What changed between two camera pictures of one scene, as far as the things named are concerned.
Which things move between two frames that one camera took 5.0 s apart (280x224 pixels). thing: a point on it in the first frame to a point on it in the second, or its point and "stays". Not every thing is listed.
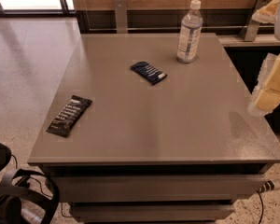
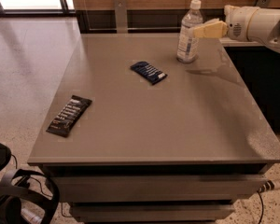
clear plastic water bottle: [189, 35] stays
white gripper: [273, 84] to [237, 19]
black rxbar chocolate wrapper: [70, 116] stays
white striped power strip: [273, 185] stays
